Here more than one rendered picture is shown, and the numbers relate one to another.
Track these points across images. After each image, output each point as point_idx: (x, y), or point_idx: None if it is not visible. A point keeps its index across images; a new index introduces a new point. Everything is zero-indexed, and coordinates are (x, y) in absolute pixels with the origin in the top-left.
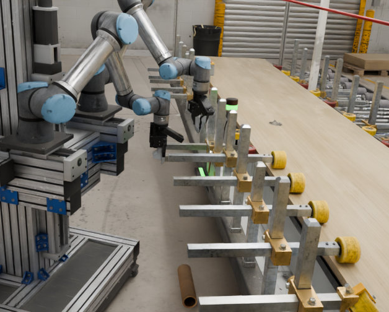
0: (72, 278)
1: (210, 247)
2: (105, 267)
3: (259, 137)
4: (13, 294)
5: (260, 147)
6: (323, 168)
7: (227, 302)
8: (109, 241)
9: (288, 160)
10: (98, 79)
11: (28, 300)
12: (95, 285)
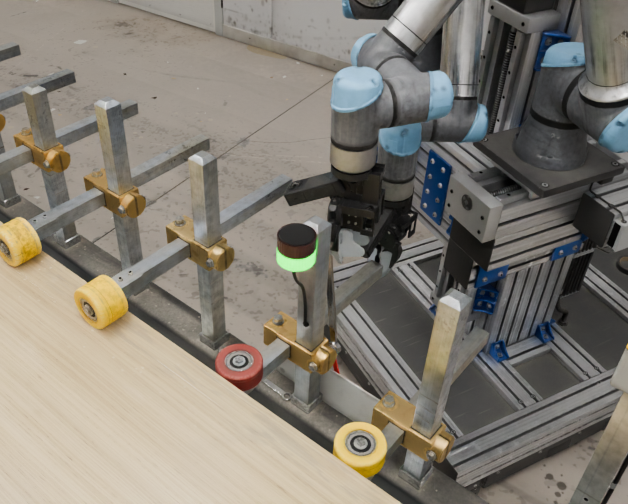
0: (419, 342)
1: (47, 77)
2: (407, 378)
3: (277, 462)
4: (423, 275)
5: (215, 391)
6: None
7: None
8: (487, 430)
9: (99, 370)
10: (538, 79)
11: (403, 284)
12: (373, 344)
